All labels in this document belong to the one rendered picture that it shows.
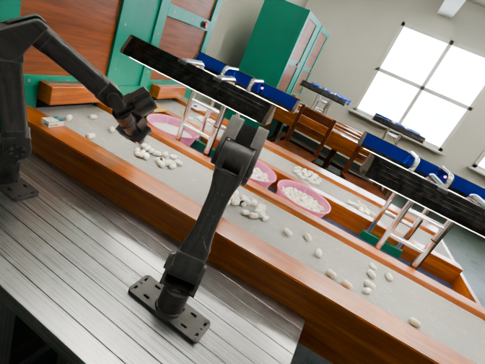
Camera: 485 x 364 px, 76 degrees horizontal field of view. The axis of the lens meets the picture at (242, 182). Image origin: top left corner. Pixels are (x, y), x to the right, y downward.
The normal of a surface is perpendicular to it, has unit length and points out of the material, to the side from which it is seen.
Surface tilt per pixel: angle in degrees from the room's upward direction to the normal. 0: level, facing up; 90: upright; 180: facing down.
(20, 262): 0
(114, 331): 0
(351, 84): 90
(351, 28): 90
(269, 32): 90
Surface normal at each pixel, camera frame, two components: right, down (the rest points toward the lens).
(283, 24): -0.40, 0.23
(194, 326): 0.38, -0.84
